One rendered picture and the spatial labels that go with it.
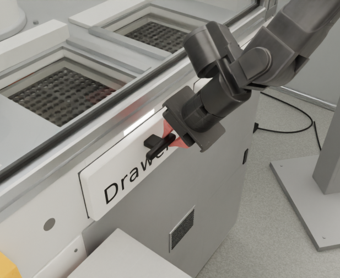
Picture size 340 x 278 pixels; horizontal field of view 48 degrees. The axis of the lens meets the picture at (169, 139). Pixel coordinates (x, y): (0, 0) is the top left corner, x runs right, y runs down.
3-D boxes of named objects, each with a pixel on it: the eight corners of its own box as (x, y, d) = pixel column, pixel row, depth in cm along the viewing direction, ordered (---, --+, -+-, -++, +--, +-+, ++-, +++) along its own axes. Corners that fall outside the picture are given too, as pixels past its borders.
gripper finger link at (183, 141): (164, 115, 72) (190, 90, 65) (189, 144, 72) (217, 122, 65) (141, 133, 68) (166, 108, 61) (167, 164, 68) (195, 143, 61)
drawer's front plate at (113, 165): (192, 134, 83) (194, 92, 75) (95, 223, 65) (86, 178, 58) (185, 131, 83) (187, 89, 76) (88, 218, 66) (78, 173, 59)
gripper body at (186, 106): (182, 89, 66) (205, 65, 60) (220, 135, 66) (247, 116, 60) (158, 106, 62) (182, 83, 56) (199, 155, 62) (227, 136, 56)
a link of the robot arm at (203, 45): (274, 64, 47) (296, 71, 54) (233, -12, 50) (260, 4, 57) (199, 111, 53) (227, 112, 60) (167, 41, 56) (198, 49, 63)
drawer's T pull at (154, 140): (176, 139, 69) (176, 133, 68) (150, 162, 65) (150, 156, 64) (161, 131, 71) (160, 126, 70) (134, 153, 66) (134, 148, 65)
